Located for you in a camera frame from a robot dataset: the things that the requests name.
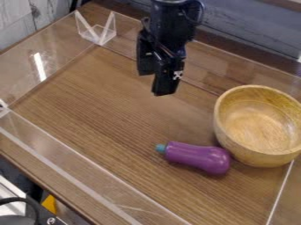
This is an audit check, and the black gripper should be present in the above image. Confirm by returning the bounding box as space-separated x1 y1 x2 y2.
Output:
137 0 205 96

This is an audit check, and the purple toy eggplant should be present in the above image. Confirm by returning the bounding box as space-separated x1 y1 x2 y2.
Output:
156 142 231 175

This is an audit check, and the brown wooden bowl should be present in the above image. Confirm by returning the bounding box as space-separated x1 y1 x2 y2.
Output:
213 85 301 168

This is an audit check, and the yellow label on device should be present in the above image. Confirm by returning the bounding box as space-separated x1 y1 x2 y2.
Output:
42 195 57 214

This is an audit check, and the clear acrylic corner bracket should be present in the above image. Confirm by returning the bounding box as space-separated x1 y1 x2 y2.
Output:
74 11 117 46

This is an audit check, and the clear acrylic tray wall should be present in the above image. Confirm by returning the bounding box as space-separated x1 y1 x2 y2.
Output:
0 99 190 225

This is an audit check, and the black cable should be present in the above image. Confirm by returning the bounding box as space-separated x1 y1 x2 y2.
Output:
0 197 43 225

